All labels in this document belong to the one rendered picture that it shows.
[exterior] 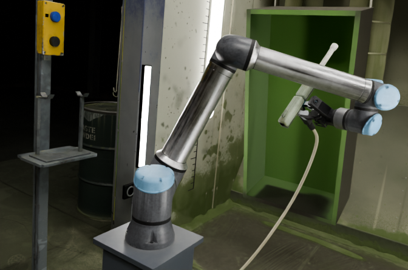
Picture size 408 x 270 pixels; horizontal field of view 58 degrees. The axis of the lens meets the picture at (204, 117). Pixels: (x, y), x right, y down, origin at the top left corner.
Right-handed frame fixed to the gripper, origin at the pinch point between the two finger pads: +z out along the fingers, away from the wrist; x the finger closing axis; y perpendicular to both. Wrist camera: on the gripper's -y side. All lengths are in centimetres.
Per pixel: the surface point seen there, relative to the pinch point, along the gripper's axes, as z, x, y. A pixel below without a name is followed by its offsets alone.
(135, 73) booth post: 93, -17, -31
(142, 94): 88, -25, -21
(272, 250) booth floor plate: 47, -54, 115
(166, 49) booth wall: 96, 10, -22
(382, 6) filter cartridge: 40, 140, 71
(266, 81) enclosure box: 62, 33, 34
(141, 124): 87, -39, -10
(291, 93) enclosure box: 47, 34, 45
